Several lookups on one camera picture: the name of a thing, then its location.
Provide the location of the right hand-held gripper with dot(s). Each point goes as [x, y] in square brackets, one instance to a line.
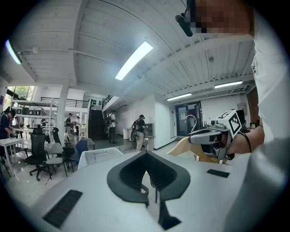
[233, 123]

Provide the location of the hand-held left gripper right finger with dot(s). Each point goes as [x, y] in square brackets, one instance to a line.
[179, 181]

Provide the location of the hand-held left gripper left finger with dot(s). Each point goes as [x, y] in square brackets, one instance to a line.
[117, 181]

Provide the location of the wooden clothes hanger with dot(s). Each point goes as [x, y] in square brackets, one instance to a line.
[181, 147]

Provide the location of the clear plastic storage bin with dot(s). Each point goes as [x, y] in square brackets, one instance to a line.
[99, 158]

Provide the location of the person's right forearm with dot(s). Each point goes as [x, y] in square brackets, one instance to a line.
[249, 140]

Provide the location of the person's right hand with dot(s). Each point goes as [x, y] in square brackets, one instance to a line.
[225, 141]

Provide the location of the dark glass door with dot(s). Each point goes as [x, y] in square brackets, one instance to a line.
[183, 122]

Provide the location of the long ceiling light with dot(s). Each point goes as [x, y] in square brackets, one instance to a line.
[179, 97]
[133, 61]
[227, 84]
[12, 52]

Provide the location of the blue back chair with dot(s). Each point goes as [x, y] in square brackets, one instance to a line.
[82, 147]

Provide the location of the dark staircase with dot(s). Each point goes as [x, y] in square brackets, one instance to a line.
[97, 127]

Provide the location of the black mesh chair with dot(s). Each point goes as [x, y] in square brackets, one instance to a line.
[68, 151]

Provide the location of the grey seat chair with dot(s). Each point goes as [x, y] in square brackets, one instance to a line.
[55, 150]

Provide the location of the person's light grey shirt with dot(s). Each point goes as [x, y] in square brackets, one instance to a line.
[272, 90]

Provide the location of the black office chair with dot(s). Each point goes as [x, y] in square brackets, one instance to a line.
[37, 145]

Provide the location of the black railing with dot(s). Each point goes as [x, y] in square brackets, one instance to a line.
[68, 99]

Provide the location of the white table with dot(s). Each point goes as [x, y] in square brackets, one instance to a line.
[11, 141]

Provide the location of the white shelf rack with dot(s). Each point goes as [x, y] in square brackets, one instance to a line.
[34, 103]

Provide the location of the person's head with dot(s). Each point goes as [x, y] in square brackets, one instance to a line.
[226, 18]

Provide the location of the black head camera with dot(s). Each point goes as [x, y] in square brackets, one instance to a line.
[185, 22]

